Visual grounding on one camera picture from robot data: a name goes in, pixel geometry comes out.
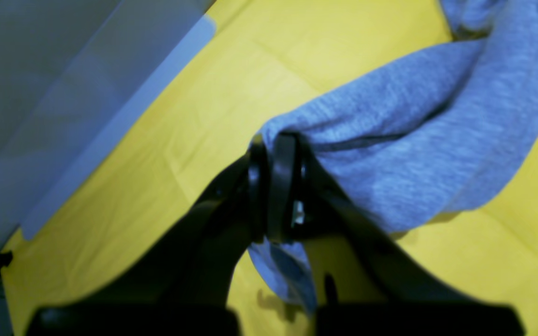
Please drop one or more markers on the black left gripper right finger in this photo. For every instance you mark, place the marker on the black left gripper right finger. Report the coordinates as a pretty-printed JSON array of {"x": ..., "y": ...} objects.
[{"x": 397, "y": 296}]

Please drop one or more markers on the grey t-shirt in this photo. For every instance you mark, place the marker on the grey t-shirt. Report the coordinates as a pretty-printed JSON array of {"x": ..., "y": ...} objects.
[{"x": 440, "y": 131}]

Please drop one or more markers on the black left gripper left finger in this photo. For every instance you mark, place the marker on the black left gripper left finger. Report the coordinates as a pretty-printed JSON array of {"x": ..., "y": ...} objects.
[{"x": 180, "y": 285}]

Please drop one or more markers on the yellow table cloth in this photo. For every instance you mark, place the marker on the yellow table cloth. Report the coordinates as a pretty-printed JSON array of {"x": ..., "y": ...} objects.
[{"x": 267, "y": 57}]

